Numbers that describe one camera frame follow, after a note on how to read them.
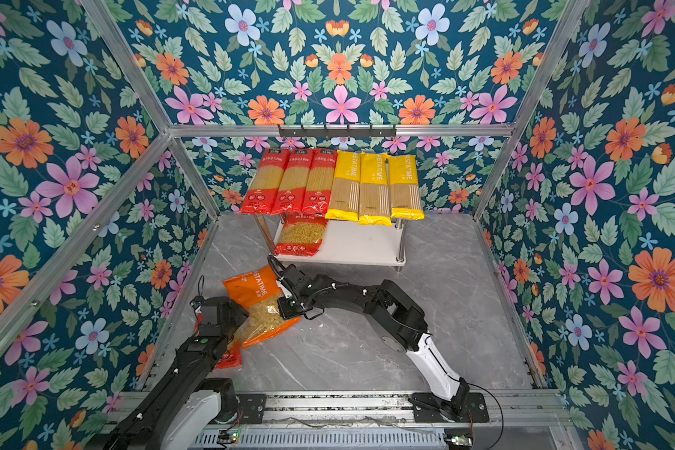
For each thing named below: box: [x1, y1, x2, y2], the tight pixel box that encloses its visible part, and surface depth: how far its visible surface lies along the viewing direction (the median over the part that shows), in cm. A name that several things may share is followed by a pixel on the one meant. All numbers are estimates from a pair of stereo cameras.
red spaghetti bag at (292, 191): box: [270, 149, 314, 217], surface depth 78 cm
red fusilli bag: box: [274, 210, 329, 257], surface depth 100 cm
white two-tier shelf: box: [253, 213, 408, 271], surface depth 101 cm
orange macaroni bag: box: [222, 266, 301, 350], surface depth 90 cm
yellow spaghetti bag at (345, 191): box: [324, 150, 361, 223], surface depth 77 cm
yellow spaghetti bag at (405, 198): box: [387, 154, 426, 221], surface depth 77 cm
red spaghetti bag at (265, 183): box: [239, 148, 291, 216], surface depth 79 cm
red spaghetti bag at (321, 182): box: [301, 149, 339, 217], surface depth 78 cm
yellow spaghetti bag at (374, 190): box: [358, 152, 393, 227], surface depth 77 cm
